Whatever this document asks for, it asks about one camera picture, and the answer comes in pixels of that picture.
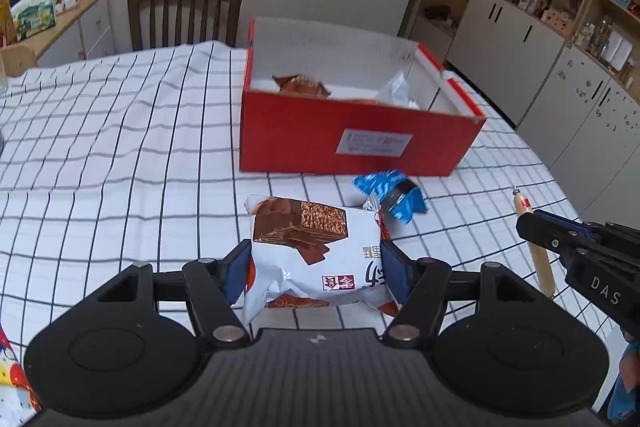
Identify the colourful printed bag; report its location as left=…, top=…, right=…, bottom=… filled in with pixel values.
left=0, top=321, right=42, bottom=426

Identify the row of shelf ornaments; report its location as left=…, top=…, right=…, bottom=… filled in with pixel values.
left=481, top=0, right=577, bottom=34

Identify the green tissue box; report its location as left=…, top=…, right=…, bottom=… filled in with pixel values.
left=10, top=0, right=57, bottom=40

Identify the white wall cabinet unit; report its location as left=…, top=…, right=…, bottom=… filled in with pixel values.
left=399, top=0, right=640, bottom=220

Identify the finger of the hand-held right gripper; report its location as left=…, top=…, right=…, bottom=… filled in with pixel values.
left=539, top=208, right=610, bottom=242
left=515, top=210, right=578, bottom=259

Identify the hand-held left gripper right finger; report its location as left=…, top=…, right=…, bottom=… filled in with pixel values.
left=381, top=241, right=540, bottom=347

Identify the dark wooden chair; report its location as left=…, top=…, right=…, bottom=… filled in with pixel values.
left=127, top=0, right=244, bottom=53

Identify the clear white packet in box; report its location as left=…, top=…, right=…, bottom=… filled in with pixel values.
left=374, top=71, right=421, bottom=110

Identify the person's right forearm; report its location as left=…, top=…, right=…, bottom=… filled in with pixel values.
left=606, top=331, right=640, bottom=426

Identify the white chocolate wafer packet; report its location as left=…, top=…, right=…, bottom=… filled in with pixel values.
left=242, top=194, right=402, bottom=326

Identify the beige sausage stick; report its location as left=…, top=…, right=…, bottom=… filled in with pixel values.
left=512, top=188, right=556, bottom=298

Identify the white checked tablecloth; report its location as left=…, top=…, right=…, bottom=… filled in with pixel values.
left=0, top=40, right=623, bottom=360

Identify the white side cabinet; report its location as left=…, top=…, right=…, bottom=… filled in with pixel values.
left=0, top=0, right=116, bottom=68

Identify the blue snack packet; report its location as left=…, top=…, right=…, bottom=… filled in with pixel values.
left=352, top=170, right=430, bottom=226

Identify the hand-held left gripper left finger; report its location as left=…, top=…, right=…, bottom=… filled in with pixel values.
left=87, top=238, right=254, bottom=348

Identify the light wooden chair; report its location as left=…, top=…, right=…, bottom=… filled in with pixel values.
left=0, top=44, right=40, bottom=79

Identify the red cardboard box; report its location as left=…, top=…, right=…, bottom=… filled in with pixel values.
left=238, top=17, right=488, bottom=178

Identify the brown snack packet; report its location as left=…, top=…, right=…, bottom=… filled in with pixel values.
left=272, top=74, right=332, bottom=100

